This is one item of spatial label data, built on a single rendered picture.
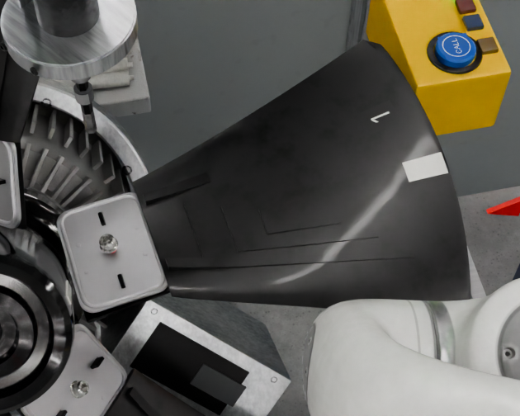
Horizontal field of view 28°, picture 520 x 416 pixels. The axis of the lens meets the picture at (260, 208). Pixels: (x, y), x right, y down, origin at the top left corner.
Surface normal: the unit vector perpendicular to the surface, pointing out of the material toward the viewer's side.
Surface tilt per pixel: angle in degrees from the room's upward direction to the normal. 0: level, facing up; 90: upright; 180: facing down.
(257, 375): 50
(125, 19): 0
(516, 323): 13
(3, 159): 61
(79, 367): 46
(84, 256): 2
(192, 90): 90
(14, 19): 0
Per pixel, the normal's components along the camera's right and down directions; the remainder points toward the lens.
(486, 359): -0.23, -0.26
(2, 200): -0.65, 0.22
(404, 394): -0.66, -0.28
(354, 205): 0.09, -0.33
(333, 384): -0.91, -0.23
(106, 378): 0.72, -0.29
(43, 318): 0.17, 0.27
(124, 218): -0.03, -0.55
